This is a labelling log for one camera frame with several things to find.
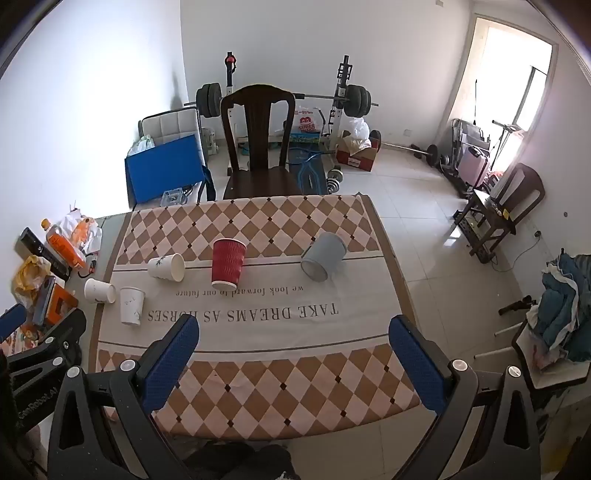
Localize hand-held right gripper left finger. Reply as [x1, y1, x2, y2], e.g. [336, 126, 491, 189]
[47, 315, 200, 480]

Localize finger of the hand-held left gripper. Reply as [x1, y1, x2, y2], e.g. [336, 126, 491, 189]
[7, 308, 88, 393]
[0, 304, 27, 342]

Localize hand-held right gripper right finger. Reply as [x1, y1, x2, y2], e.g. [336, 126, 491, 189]
[389, 315, 542, 480]

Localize plain white paper cup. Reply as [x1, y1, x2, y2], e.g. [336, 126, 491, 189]
[84, 278, 117, 304]

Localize white cup with small marks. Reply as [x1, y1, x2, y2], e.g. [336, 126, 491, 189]
[119, 287, 145, 328]

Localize white cup with plant print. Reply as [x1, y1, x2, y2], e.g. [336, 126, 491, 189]
[148, 253, 186, 282]

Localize red ribbed paper cup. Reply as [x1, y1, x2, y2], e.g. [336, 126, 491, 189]
[211, 238, 247, 291]

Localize grey-blue cup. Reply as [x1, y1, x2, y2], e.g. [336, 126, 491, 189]
[300, 232, 348, 282]

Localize orange box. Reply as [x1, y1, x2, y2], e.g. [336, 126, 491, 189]
[46, 281, 79, 325]

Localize dark slim book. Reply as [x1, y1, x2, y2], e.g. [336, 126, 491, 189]
[31, 275, 57, 325]

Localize yellow plastic bag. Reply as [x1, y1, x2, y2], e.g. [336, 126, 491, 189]
[11, 256, 52, 297]

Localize long black box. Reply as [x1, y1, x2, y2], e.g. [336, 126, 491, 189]
[17, 227, 71, 280]

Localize orange drink bottle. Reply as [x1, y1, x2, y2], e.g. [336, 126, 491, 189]
[41, 219, 89, 271]

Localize white bag with orange snacks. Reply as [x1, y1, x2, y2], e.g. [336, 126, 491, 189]
[57, 210, 103, 256]

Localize black tool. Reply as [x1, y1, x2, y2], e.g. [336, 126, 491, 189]
[498, 298, 539, 317]

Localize brown checkered tablecloth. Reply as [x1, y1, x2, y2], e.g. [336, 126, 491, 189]
[90, 194, 432, 440]

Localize white chair with metal legs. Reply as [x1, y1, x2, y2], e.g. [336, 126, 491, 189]
[475, 318, 591, 398]

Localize pile of blue clothes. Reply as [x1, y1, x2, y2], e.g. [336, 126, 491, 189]
[537, 251, 591, 366]

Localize dark wooden chair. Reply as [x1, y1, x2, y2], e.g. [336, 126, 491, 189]
[454, 162, 546, 265]
[220, 84, 303, 201]

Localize blue board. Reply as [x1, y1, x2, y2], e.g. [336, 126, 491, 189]
[124, 134, 206, 206]

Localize white flat board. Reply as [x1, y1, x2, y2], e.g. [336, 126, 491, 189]
[495, 166, 528, 209]

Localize green and white bag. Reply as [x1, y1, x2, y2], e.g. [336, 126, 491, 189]
[129, 134, 156, 156]

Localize pink suitcase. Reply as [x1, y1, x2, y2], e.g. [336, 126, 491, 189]
[457, 147, 491, 186]

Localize small barbell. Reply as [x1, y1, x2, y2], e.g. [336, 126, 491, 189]
[381, 142, 439, 163]

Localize red cardboard box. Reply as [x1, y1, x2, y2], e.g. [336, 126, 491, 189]
[335, 131, 382, 173]

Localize white padded chair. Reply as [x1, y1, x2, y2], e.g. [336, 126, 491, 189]
[139, 109, 209, 160]

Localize white plastic bag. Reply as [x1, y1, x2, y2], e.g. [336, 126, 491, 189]
[346, 116, 372, 149]

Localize white metal stand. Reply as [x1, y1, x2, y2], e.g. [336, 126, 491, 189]
[491, 119, 528, 163]

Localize white bag with red print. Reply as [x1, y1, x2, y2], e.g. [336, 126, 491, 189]
[289, 108, 324, 137]

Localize barbell with black plates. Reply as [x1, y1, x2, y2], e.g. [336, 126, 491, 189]
[196, 82, 380, 119]

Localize metal weight rack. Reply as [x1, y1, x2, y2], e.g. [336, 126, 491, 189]
[224, 53, 352, 177]

